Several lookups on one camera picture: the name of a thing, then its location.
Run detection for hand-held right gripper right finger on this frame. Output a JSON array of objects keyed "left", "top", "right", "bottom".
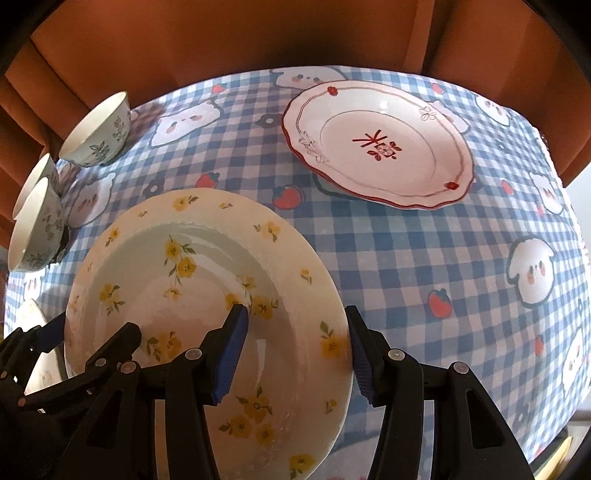
[{"left": 345, "top": 305, "right": 527, "bottom": 480}]

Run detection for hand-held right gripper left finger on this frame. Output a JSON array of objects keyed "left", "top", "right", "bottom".
[{"left": 60, "top": 302, "right": 250, "bottom": 480}]

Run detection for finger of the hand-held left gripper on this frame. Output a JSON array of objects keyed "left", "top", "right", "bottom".
[
  {"left": 23, "top": 322, "right": 142, "bottom": 411},
  {"left": 11, "top": 310, "right": 68, "bottom": 367}
]

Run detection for yellow floral plate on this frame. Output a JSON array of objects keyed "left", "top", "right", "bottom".
[{"left": 64, "top": 187, "right": 355, "bottom": 480}]

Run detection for leaf print ceramic bowl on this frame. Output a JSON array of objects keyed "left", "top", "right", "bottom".
[
  {"left": 12, "top": 152, "right": 60, "bottom": 220},
  {"left": 8, "top": 176, "right": 65, "bottom": 273},
  {"left": 58, "top": 91, "right": 131, "bottom": 168}
]

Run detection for red rimmed white plate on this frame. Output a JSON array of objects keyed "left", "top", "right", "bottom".
[{"left": 281, "top": 79, "right": 476, "bottom": 210}]

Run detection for white dish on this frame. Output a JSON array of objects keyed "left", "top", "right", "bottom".
[{"left": 7, "top": 298, "right": 65, "bottom": 398}]

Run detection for blue checked printed tablecloth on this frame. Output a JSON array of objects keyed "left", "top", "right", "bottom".
[{"left": 7, "top": 65, "right": 591, "bottom": 480}]

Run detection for orange curtain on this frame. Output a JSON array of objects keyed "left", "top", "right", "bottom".
[{"left": 0, "top": 0, "right": 591, "bottom": 259}]

